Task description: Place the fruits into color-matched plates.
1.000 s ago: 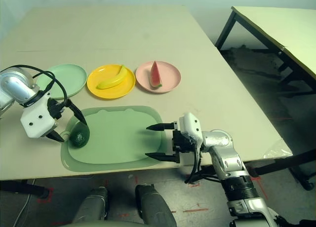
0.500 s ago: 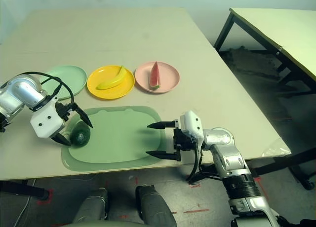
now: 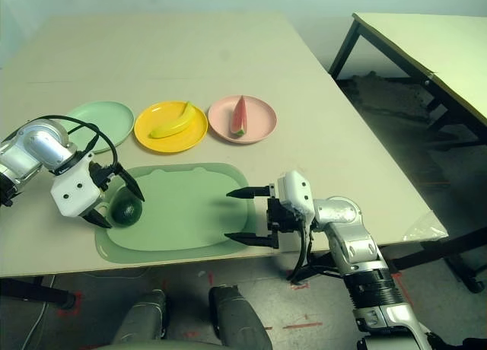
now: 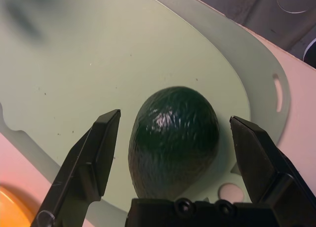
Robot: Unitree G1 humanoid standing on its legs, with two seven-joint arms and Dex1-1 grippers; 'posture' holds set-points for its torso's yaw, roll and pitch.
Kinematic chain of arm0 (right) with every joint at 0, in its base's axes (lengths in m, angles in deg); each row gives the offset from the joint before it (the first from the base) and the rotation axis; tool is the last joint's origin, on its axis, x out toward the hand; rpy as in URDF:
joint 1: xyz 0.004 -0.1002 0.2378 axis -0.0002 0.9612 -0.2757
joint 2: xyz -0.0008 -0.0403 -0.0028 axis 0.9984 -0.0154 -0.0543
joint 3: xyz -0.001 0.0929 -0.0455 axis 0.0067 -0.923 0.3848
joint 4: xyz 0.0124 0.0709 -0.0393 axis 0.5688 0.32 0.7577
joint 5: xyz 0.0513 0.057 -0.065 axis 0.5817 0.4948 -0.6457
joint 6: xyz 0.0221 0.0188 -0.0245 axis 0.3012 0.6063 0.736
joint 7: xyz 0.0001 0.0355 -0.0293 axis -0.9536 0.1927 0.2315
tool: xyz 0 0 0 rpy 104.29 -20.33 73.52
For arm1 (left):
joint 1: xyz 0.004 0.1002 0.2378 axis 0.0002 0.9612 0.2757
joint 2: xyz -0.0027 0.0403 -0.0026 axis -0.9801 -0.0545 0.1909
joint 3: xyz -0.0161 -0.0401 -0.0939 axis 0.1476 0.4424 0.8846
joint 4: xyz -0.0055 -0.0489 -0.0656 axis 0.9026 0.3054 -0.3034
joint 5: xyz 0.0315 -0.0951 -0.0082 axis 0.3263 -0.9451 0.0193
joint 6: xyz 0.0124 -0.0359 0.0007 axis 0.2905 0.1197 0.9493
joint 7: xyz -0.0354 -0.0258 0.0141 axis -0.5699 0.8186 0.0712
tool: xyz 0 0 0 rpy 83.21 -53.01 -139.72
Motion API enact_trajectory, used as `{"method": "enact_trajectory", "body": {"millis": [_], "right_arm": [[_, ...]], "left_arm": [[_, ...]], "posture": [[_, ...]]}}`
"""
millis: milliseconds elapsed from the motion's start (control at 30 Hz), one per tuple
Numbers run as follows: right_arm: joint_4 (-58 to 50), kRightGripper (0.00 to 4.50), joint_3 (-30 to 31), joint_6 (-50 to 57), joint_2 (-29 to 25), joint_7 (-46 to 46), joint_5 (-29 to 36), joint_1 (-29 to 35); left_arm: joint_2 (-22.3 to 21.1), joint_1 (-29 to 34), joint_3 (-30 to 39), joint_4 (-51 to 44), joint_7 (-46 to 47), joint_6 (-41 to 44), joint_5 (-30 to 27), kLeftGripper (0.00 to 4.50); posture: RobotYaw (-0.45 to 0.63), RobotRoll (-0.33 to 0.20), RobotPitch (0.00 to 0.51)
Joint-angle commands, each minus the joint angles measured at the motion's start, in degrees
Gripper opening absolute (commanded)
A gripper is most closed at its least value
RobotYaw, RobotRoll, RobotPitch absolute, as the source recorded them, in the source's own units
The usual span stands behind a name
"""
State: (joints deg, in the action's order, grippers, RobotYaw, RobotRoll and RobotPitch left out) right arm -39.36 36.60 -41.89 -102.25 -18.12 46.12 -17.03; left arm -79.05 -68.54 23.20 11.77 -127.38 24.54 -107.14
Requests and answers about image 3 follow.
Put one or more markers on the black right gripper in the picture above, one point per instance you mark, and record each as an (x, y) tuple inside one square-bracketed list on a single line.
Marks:
[(283, 217)]

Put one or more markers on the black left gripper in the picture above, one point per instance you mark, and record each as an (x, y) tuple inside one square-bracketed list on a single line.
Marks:
[(100, 175)]

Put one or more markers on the dark green avocado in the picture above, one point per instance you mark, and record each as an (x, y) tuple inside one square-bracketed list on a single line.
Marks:
[(126, 211)]

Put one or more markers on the yellow banana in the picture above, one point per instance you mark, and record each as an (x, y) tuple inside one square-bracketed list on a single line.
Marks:
[(175, 127)]

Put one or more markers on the red watermelon slice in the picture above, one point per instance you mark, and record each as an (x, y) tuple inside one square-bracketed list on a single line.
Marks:
[(239, 118)]

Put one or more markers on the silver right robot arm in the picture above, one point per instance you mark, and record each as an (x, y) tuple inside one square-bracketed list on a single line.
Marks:
[(354, 243)]

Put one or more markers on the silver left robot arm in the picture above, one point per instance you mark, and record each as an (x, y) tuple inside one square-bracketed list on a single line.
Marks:
[(34, 148)]

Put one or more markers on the green cutting board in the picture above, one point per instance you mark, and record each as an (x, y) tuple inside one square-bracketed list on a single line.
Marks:
[(182, 213)]

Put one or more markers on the green plastic plate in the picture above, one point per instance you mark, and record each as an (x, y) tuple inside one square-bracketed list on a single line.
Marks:
[(110, 121)]

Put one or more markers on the yellow plastic plate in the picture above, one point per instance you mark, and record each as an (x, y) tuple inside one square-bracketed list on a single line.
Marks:
[(171, 142)]

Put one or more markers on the pink plastic plate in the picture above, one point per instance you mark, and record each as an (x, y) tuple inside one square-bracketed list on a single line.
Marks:
[(258, 118)]

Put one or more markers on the grey robot right leg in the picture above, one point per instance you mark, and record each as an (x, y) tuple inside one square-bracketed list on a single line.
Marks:
[(239, 319)]

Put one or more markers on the grey robot leg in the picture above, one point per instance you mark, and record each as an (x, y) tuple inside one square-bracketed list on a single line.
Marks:
[(142, 315), (239, 319)]

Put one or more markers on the grey robot left leg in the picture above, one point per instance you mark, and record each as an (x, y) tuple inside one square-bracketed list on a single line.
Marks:
[(142, 315)]

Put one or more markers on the black table base bar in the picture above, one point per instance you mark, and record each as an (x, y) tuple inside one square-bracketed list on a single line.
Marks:
[(34, 291)]

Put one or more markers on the grey robot torso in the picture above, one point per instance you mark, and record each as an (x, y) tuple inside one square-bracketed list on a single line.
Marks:
[(152, 346)]

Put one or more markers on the clear plastic bag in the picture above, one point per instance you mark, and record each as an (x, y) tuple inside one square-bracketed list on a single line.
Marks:
[(426, 232)]

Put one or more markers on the side table with black legs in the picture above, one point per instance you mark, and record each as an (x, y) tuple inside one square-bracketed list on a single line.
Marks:
[(418, 34)]

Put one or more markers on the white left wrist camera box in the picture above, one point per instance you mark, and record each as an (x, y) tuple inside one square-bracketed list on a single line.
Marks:
[(74, 194)]

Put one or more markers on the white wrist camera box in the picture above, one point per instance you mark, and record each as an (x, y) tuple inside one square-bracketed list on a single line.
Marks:
[(296, 190), (74, 194)]

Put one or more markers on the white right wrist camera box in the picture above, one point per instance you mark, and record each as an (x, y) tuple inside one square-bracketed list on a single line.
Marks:
[(296, 190)]

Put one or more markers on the black table base frame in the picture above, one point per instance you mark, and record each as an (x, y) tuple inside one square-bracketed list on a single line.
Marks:
[(437, 249)]

